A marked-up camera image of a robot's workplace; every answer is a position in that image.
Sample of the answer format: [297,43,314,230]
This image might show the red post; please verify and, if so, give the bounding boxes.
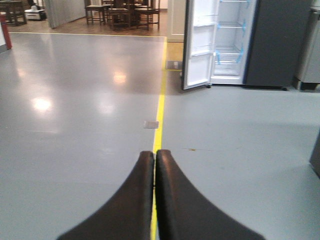
[0,14,12,53]

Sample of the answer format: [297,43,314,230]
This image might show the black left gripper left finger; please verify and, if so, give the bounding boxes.
[59,151,154,240]

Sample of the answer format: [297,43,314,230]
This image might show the dark wooden dining chair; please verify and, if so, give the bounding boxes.
[84,0,106,25]

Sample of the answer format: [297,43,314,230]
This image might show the stainless steel appliance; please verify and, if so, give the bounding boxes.
[293,0,320,91]

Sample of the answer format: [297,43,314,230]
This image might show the dark floor sign sticker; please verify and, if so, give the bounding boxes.
[165,60,182,70]

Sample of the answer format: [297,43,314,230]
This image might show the dark wooden dining table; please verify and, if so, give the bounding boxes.
[101,0,138,30]

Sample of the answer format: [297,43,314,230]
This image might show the blue tape strip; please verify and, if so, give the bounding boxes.
[215,50,221,65]
[241,18,247,34]
[236,44,244,63]

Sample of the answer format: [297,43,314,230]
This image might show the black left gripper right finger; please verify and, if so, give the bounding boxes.
[155,149,264,240]

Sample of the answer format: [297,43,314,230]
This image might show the dark grey fridge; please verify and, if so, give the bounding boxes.
[211,0,311,89]

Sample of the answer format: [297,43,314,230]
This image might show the white panelled cabinet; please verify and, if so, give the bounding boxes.
[167,0,186,43]

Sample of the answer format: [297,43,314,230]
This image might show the white floor robot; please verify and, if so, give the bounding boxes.
[24,0,47,21]

